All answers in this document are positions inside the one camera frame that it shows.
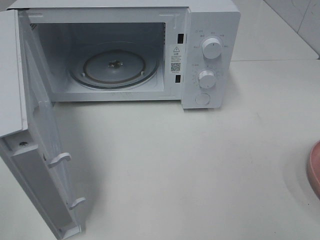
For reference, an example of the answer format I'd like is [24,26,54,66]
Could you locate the white microwave oven body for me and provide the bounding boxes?
[4,0,241,109]

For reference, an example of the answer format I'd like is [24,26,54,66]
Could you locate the white warning label sticker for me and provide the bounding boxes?
[169,44,183,74]

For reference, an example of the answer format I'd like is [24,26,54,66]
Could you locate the pink round plate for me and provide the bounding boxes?
[306,141,320,198]

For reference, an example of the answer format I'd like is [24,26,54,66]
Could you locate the upper white power knob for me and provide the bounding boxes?
[201,36,222,60]

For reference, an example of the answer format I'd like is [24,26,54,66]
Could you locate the white timer knob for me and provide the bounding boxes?
[198,70,217,89]

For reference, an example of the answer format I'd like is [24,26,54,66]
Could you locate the round white door button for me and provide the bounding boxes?
[194,93,211,106]

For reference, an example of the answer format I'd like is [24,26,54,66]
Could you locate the glass microwave turntable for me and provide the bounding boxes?
[69,41,163,90]

